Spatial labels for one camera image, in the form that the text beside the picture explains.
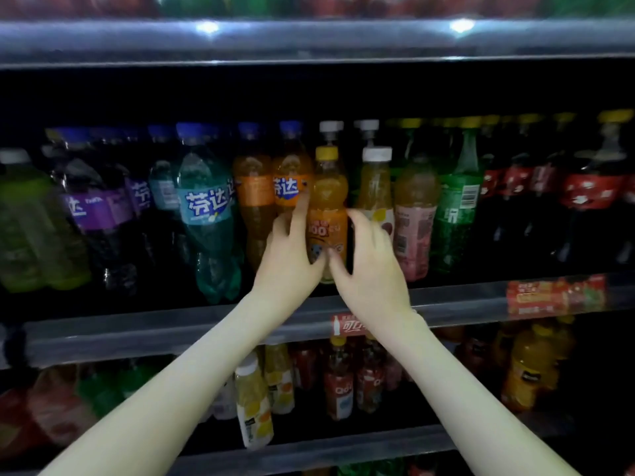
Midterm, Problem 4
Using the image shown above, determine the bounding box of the person's right hand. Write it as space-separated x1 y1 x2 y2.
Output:
327 208 413 338

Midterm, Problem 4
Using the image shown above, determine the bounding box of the person's right forearm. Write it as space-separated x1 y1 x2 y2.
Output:
382 312 581 476

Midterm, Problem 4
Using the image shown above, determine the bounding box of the person's left forearm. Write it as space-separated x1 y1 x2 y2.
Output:
40 292 299 476

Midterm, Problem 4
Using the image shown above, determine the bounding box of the person's left hand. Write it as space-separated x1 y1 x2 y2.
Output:
248 198 329 318

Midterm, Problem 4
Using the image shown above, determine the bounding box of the dark grey store shelving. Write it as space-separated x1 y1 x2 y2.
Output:
0 0 635 476

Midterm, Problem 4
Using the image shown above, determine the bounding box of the red price tag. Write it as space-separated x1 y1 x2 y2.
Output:
332 314 366 338

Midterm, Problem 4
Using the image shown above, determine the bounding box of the wide red promo tag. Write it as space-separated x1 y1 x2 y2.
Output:
507 274 609 315

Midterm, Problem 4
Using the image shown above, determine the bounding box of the yellow bottle white cap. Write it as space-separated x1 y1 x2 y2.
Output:
357 145 396 239

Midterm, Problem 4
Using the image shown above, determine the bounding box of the orange bottle yellow cap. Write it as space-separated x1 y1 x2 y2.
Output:
308 145 351 284

